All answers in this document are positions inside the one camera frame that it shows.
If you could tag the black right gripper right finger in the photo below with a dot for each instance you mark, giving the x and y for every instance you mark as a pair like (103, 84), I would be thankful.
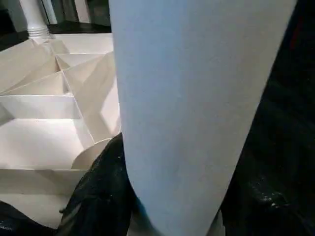
(270, 211)

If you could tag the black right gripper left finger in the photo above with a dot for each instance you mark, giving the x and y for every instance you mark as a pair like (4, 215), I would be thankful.
(98, 196)

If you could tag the white plastic table leg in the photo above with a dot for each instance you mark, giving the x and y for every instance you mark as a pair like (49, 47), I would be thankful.
(197, 98)
(34, 19)

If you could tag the white plastic table top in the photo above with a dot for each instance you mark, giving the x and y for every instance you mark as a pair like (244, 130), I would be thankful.
(39, 137)

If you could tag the black work mat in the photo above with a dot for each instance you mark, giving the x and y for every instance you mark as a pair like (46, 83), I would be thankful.
(295, 98)

